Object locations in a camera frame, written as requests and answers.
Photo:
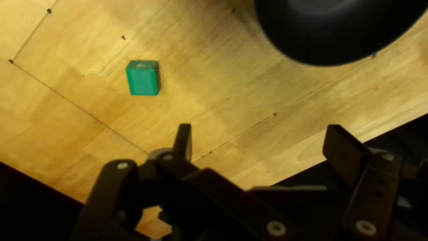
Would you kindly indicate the black bowl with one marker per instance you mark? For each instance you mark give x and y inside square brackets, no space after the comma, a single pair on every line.
[334,27]

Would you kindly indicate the green block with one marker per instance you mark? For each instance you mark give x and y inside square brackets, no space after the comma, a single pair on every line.
[142,77]

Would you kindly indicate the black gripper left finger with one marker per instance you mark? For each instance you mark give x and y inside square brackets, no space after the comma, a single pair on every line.
[178,171]

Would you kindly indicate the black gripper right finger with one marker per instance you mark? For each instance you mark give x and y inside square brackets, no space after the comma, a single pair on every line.
[365,178]

